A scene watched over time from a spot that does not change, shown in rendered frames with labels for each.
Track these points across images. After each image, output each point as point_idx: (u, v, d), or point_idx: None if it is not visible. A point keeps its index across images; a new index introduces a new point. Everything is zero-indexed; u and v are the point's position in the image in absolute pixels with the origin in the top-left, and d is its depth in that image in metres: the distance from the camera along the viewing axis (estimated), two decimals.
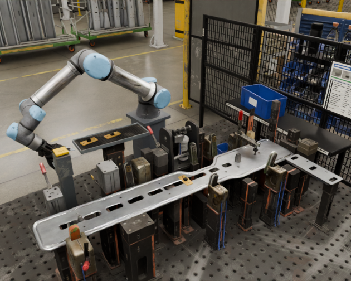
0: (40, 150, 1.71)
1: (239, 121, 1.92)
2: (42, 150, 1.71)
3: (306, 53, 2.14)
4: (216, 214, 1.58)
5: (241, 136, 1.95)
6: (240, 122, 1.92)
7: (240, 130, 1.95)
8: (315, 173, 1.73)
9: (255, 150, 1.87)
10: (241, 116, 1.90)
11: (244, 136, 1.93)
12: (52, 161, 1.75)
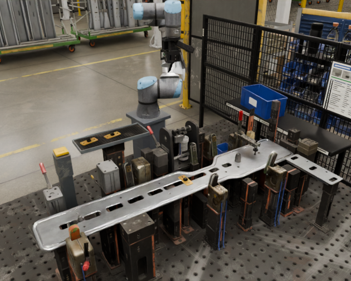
0: None
1: (239, 121, 1.92)
2: None
3: (306, 53, 2.14)
4: (216, 214, 1.58)
5: (241, 136, 1.95)
6: (240, 122, 1.92)
7: (240, 130, 1.95)
8: (315, 173, 1.73)
9: (255, 150, 1.87)
10: (241, 116, 1.90)
11: (244, 136, 1.93)
12: None
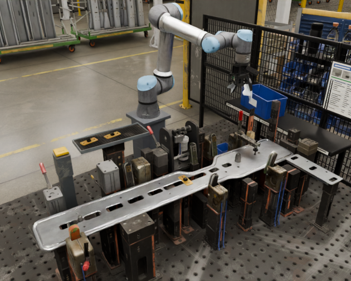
0: None
1: (239, 121, 1.92)
2: None
3: (306, 53, 2.14)
4: (216, 214, 1.58)
5: (241, 136, 1.95)
6: (240, 122, 1.92)
7: (240, 130, 1.95)
8: (315, 173, 1.73)
9: (255, 150, 1.87)
10: (241, 116, 1.90)
11: (244, 136, 1.93)
12: None
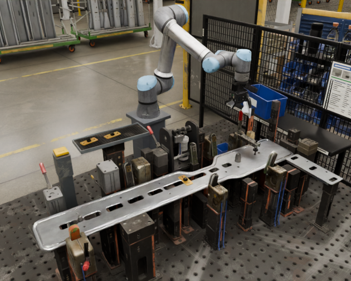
0: None
1: (239, 121, 1.92)
2: None
3: (306, 53, 2.14)
4: (216, 214, 1.58)
5: (241, 136, 1.95)
6: (240, 122, 1.92)
7: (240, 130, 1.95)
8: (315, 173, 1.73)
9: (255, 150, 1.87)
10: (241, 116, 1.90)
11: (244, 136, 1.93)
12: None
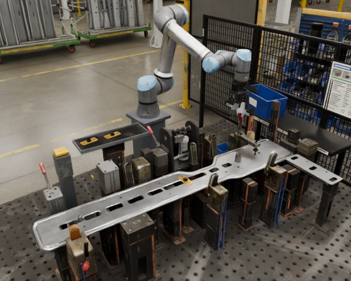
0: None
1: (239, 121, 1.92)
2: None
3: (306, 53, 2.14)
4: (216, 214, 1.58)
5: (241, 136, 1.95)
6: (240, 122, 1.92)
7: (240, 130, 1.95)
8: (315, 173, 1.73)
9: (255, 150, 1.87)
10: (241, 116, 1.90)
11: (244, 136, 1.93)
12: None
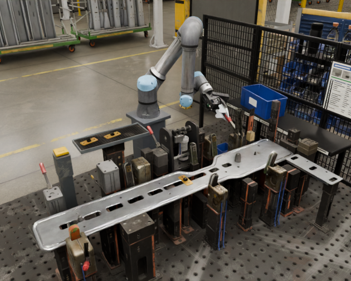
0: None
1: (230, 122, 1.99)
2: None
3: (306, 53, 2.14)
4: (216, 214, 1.58)
5: (238, 130, 1.96)
6: (232, 123, 1.99)
7: None
8: (315, 173, 1.73)
9: (240, 111, 1.89)
10: (228, 117, 2.00)
11: (237, 126, 1.96)
12: (217, 110, 2.07)
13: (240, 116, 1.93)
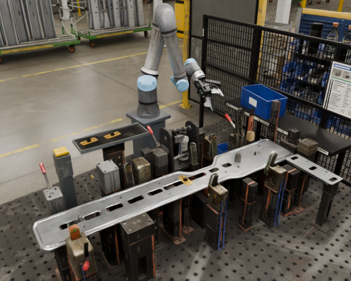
0: None
1: (230, 122, 1.99)
2: None
3: (306, 53, 2.14)
4: (216, 214, 1.58)
5: (238, 130, 1.96)
6: (232, 123, 1.99)
7: None
8: (315, 173, 1.73)
9: (240, 111, 1.89)
10: (228, 117, 2.00)
11: (237, 126, 1.96)
12: (207, 96, 2.11)
13: (240, 116, 1.93)
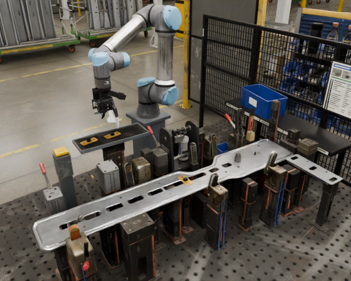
0: None
1: (230, 122, 1.99)
2: (102, 91, 1.64)
3: (306, 53, 2.14)
4: (216, 214, 1.58)
5: (238, 130, 1.96)
6: (232, 123, 1.99)
7: None
8: (315, 173, 1.73)
9: (240, 111, 1.89)
10: (228, 117, 2.00)
11: (237, 126, 1.96)
12: None
13: (240, 116, 1.93)
